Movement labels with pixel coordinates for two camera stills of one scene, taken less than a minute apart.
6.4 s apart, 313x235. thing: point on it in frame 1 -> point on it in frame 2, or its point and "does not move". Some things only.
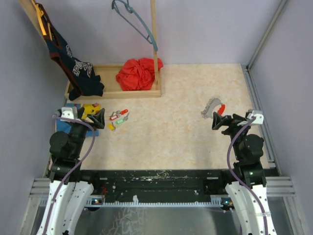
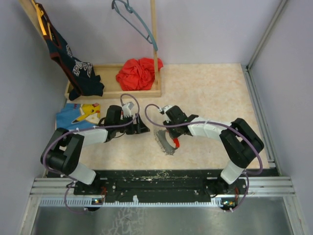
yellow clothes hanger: x=39 y=13 does not move
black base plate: x=156 y=183 does not move
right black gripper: x=220 y=119 -> x=172 y=134
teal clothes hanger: x=131 y=11 does not move
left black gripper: x=96 y=124 -> x=140 y=128
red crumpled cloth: x=137 y=75 does not move
